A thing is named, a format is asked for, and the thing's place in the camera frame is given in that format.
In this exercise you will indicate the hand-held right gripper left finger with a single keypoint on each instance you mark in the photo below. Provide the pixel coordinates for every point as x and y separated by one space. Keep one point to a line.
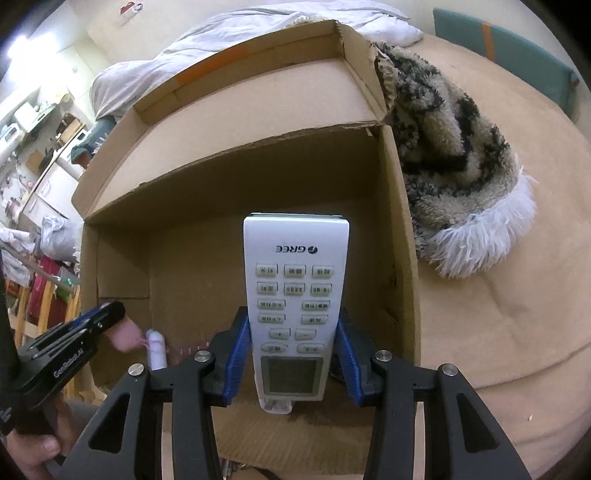
238 364

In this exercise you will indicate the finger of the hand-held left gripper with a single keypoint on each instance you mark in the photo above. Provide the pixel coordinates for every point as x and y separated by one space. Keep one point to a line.
104 316

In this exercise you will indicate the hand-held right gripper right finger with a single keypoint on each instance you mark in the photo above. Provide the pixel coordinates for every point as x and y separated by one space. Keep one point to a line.
351 364

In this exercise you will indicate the small pale tube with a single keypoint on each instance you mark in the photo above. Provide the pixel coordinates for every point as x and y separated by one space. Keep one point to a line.
122 334

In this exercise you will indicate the white remote control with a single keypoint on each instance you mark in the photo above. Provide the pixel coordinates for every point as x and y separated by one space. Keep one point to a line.
295 277

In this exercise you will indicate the brown cardboard box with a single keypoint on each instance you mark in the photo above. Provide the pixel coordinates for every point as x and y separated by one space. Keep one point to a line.
194 230

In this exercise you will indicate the person's left hand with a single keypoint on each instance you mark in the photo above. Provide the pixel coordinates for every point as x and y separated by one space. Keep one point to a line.
41 450

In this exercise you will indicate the wooden rack with colourful items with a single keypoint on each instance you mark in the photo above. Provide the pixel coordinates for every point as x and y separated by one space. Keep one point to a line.
46 295

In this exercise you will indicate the white plastic bag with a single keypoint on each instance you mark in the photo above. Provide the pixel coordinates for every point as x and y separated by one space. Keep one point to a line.
60 240

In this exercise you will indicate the hanging white cloth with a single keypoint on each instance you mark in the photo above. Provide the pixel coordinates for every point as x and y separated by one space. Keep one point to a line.
18 237

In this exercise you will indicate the white floor cabinet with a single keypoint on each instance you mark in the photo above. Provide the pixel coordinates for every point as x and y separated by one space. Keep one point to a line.
51 189

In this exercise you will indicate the dark teal cloth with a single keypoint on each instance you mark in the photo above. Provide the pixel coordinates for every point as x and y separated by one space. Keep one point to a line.
94 138

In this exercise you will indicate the white duvet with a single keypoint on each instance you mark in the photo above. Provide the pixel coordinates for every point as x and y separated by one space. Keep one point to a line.
129 78

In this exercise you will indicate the patterned fuzzy blanket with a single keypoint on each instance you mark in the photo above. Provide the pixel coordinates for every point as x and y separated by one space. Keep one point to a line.
443 138

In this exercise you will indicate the red and white wall hook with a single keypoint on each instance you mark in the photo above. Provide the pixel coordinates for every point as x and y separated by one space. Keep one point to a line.
131 8

